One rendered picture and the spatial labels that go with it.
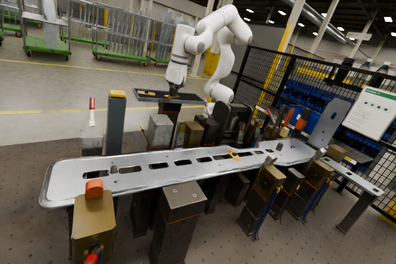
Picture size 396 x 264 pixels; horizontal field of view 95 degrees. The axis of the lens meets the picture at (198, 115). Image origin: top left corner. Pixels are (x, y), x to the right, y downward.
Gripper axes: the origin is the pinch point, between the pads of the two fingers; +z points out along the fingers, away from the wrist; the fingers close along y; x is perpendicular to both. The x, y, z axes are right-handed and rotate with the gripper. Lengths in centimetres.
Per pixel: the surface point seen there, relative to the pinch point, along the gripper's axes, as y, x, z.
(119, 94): -8.9, -24.5, 2.7
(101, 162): 10.9, -42.2, 18.7
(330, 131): 74, 71, 5
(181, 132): 17.6, -9.6, 12.4
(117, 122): -8.3, -24.5, 16.5
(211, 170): 38.4, -12.2, 18.6
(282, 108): 45, 54, -1
